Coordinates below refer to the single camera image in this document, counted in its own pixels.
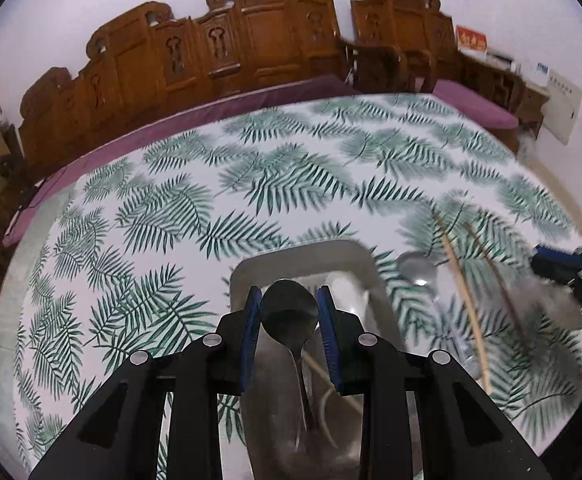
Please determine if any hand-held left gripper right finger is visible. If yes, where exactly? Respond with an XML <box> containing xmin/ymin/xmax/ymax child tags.
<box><xmin>317</xmin><ymin>284</ymin><xmax>554</xmax><ymax>480</ymax></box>

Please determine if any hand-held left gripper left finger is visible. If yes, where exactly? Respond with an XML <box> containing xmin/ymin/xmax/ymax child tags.
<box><xmin>28</xmin><ymin>285</ymin><xmax>263</xmax><ymax>480</ymax></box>

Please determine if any bamboo chopstick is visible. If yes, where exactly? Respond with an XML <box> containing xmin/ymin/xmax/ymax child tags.
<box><xmin>431</xmin><ymin>208</ymin><xmax>492</xmax><ymax>391</ymax></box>
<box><xmin>463</xmin><ymin>222</ymin><xmax>532</xmax><ymax>346</ymax></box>
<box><xmin>302</xmin><ymin>351</ymin><xmax>364</xmax><ymax>413</ymax></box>

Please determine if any metal spoon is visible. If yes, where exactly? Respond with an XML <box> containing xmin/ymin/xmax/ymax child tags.
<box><xmin>396</xmin><ymin>251</ymin><xmax>479</xmax><ymax>366</ymax></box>
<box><xmin>261</xmin><ymin>279</ymin><xmax>320</xmax><ymax>433</ymax></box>

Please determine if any rectangular metal tray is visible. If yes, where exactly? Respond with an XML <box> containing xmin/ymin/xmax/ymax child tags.
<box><xmin>228</xmin><ymin>239</ymin><xmax>414</xmax><ymax>480</ymax></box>

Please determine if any clear plastic bag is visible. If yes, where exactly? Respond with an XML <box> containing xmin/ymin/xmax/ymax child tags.
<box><xmin>516</xmin><ymin>127</ymin><xmax>539</xmax><ymax>161</ymax></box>

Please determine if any white flat panel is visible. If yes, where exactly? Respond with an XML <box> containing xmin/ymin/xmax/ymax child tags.
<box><xmin>541</xmin><ymin>70</ymin><xmax>582</xmax><ymax>146</ymax></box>

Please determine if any leaf print tablecloth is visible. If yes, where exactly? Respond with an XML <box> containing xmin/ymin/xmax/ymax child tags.
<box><xmin>0</xmin><ymin>92</ymin><xmax>582</xmax><ymax>480</ymax></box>

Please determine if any wooden side table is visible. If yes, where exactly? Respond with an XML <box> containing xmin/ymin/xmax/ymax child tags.
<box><xmin>471</xmin><ymin>52</ymin><xmax>552</xmax><ymax>138</ymax></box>

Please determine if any square purple seat cushion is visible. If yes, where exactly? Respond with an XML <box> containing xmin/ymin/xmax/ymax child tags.
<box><xmin>433</xmin><ymin>79</ymin><xmax>520</xmax><ymax>133</ymax></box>

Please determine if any long purple bench cushion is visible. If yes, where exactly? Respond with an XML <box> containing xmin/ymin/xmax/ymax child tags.
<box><xmin>2</xmin><ymin>74</ymin><xmax>362</xmax><ymax>248</ymax></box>

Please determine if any red desk calendar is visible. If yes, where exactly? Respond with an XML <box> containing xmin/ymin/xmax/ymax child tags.
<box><xmin>456</xmin><ymin>25</ymin><xmax>488</xmax><ymax>54</ymax></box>

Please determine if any carved wooden armchair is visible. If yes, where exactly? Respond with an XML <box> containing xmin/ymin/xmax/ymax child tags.
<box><xmin>343</xmin><ymin>0</ymin><xmax>528</xmax><ymax>153</ymax></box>

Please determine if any carved wooden sofa bench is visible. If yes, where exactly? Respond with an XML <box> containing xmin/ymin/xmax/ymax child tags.
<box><xmin>18</xmin><ymin>0</ymin><xmax>352</xmax><ymax>186</ymax></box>

